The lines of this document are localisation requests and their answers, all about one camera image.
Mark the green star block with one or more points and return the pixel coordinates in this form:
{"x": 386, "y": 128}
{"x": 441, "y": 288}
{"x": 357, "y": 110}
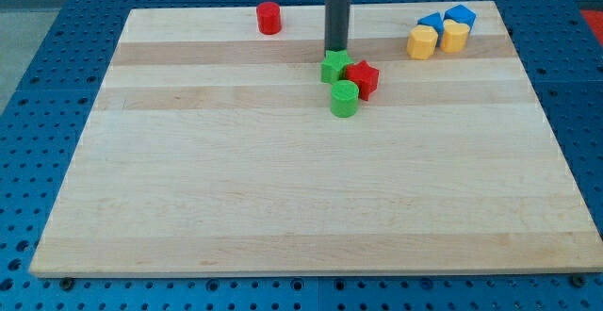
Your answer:
{"x": 333, "y": 65}

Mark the red star block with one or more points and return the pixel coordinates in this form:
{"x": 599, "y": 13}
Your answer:
{"x": 365, "y": 76}

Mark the green cylinder block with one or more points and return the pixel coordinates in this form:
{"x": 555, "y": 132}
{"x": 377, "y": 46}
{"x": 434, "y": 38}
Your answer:
{"x": 344, "y": 98}

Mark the light wooden board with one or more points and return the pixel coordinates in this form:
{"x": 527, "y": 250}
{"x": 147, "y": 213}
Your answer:
{"x": 211, "y": 150}

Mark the red cylinder block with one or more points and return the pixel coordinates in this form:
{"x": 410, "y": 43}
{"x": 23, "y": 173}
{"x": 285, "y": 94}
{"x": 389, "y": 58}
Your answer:
{"x": 268, "y": 15}

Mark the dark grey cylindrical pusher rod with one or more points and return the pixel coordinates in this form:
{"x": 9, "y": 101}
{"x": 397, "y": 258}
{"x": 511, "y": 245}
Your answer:
{"x": 337, "y": 18}

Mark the yellow hexagon block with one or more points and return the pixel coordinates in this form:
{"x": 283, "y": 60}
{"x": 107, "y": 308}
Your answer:
{"x": 421, "y": 42}

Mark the blue triangle block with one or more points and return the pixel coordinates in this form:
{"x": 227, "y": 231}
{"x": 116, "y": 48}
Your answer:
{"x": 435, "y": 21}

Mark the yellow heart block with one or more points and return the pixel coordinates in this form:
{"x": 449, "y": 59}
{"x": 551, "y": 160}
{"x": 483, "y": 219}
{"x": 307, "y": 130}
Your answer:
{"x": 455, "y": 36}

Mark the blue cube block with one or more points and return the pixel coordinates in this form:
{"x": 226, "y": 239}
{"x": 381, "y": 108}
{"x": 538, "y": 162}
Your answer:
{"x": 460, "y": 14}

